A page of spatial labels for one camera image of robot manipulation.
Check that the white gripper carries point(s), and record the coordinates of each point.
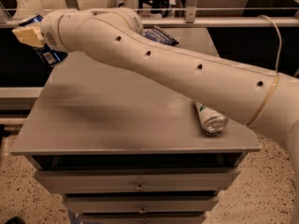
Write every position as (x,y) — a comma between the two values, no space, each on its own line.
(49,29)

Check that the blue pepsi can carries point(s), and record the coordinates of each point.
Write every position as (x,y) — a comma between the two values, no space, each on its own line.
(48,56)

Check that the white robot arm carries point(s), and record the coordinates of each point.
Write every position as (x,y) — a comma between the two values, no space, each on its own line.
(262,100)

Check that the white green soda can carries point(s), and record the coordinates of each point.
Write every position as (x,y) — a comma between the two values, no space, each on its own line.
(211,121)

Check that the blue chips bag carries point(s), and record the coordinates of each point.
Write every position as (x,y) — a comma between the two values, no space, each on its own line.
(161,36)

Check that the grey drawer cabinet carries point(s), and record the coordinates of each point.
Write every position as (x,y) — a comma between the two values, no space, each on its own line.
(122,149)

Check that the metal railing frame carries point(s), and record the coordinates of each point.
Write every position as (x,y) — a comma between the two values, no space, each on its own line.
(143,13)

